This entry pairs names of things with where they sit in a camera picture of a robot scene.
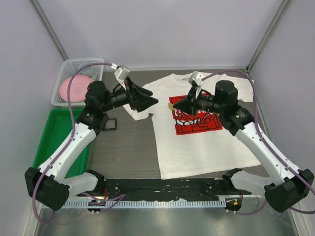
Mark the gold flower brooch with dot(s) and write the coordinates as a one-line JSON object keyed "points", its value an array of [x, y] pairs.
{"points": [[170, 107]]}

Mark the black brooch box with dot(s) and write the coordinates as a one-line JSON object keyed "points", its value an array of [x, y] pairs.
{"points": [[110, 125]]}

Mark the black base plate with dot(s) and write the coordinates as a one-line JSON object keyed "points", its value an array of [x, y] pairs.
{"points": [[190, 189]]}

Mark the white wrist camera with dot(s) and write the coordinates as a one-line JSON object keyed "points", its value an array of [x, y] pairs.
{"points": [[196, 80], [121, 73]]}

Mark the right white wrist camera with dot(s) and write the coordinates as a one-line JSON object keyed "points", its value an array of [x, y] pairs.
{"points": [[196, 80]]}

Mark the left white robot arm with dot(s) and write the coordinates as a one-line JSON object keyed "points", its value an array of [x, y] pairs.
{"points": [[48, 184]]}

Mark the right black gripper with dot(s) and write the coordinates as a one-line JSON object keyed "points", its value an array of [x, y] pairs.
{"points": [[189, 105]]}

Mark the light blue cup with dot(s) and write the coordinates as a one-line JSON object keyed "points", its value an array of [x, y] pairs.
{"points": [[86, 70]]}

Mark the white slotted cable duct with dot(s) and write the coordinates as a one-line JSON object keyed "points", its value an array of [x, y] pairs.
{"points": [[181, 203]]}

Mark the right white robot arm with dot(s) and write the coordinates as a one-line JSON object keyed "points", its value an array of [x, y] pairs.
{"points": [[286, 184]]}

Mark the white plastic basket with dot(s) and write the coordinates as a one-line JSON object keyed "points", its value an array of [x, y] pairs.
{"points": [[68, 69]]}

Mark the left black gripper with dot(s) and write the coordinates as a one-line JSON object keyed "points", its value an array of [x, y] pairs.
{"points": [[141, 102]]}

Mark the pink plate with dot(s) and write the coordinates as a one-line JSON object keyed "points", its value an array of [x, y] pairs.
{"points": [[78, 88]]}

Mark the green plastic tray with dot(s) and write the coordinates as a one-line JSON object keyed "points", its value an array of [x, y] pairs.
{"points": [[57, 128]]}

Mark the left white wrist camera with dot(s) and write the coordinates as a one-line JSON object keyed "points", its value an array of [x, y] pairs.
{"points": [[121, 73]]}

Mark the white printed t-shirt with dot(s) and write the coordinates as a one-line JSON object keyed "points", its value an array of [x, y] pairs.
{"points": [[189, 145]]}

